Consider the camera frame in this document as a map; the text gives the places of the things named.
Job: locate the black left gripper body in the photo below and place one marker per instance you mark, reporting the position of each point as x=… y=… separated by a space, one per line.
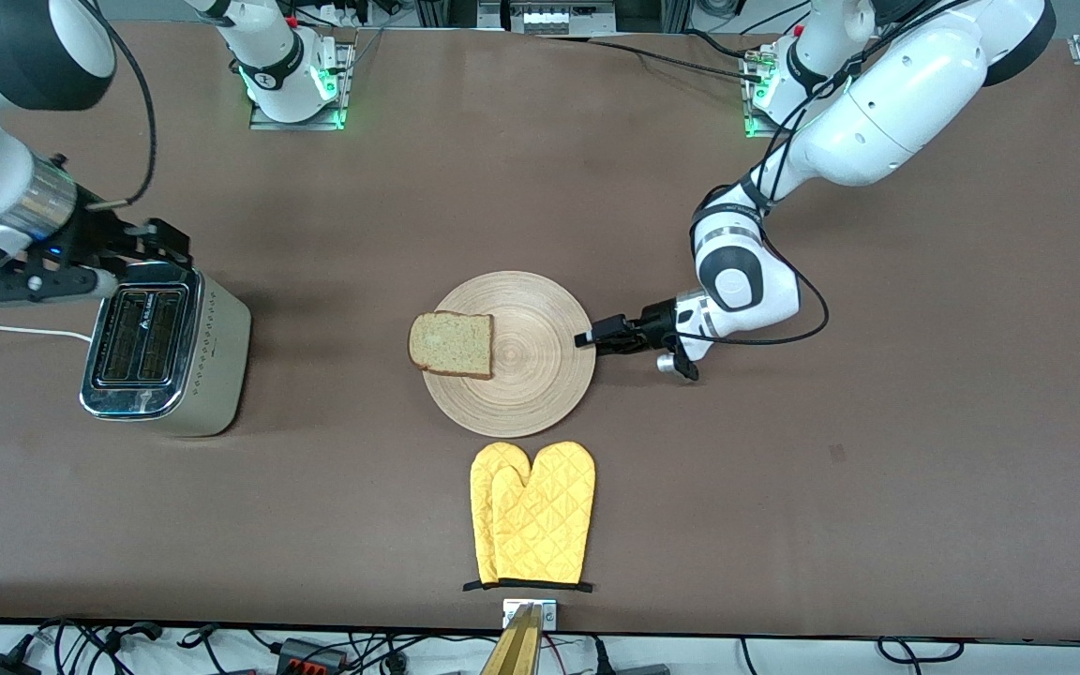
x=654 y=327

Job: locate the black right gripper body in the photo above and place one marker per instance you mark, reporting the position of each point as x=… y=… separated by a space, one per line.
x=96 y=238

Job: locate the round wooden plate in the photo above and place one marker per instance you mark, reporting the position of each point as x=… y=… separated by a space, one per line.
x=531 y=375

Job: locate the brown bread slice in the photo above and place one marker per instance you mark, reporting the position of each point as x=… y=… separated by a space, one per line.
x=451 y=345

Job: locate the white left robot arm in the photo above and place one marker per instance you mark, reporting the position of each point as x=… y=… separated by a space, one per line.
x=887 y=103

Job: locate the silver two-slot toaster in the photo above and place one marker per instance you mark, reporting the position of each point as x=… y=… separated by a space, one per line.
x=202 y=356

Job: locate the yellow quilted oven mitt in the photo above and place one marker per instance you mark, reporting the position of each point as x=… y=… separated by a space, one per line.
x=545 y=516
x=482 y=506

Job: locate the white power strip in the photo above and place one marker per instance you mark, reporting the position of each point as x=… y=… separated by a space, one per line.
x=559 y=17

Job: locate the yellow wooden pole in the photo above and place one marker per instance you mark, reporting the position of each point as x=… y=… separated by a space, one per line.
x=517 y=647

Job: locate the black and red connector box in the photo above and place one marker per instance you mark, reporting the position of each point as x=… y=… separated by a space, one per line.
x=313 y=653

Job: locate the black power adapter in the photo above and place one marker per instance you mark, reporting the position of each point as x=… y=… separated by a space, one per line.
x=1 y=664

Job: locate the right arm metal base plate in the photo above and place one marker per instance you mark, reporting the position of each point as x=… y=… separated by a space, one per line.
x=296 y=125

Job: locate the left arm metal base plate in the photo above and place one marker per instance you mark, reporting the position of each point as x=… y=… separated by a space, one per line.
x=757 y=129

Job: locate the small metal mounting bracket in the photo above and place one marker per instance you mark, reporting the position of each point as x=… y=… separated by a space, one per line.
x=549 y=611

